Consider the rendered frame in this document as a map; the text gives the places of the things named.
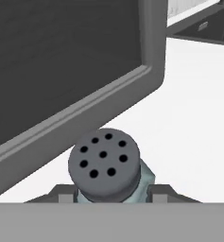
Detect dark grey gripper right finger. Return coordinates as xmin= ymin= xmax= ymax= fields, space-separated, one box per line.
xmin=146 ymin=183 xmax=202 ymax=204

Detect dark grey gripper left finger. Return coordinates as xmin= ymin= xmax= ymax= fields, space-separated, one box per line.
xmin=24 ymin=183 xmax=79 ymax=204

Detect dark grey cabinet door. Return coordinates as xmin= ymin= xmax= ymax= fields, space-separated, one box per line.
xmin=0 ymin=0 xmax=169 ymax=201

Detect dark grey base cabinets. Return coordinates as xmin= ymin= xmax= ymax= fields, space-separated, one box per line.
xmin=166 ymin=0 xmax=224 ymax=47

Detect glass shaker with grey cap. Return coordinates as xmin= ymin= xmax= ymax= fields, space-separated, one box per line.
xmin=67 ymin=127 xmax=156 ymax=204

